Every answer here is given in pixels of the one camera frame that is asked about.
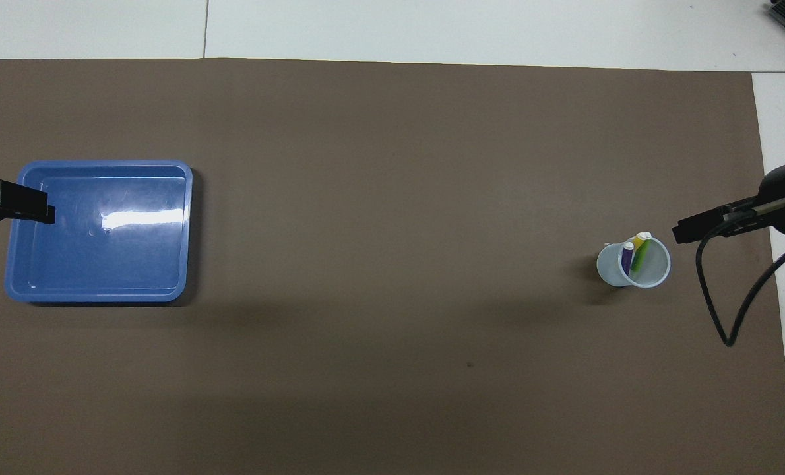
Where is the blue plastic tray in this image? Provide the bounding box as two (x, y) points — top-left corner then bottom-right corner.
(5, 160), (193, 304)

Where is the translucent plastic cup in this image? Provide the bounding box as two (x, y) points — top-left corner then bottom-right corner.
(596, 234), (672, 290)

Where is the brown table mat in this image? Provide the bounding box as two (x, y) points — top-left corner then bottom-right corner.
(0, 58), (785, 475)

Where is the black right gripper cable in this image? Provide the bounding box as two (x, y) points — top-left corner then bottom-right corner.
(695, 218), (785, 348)

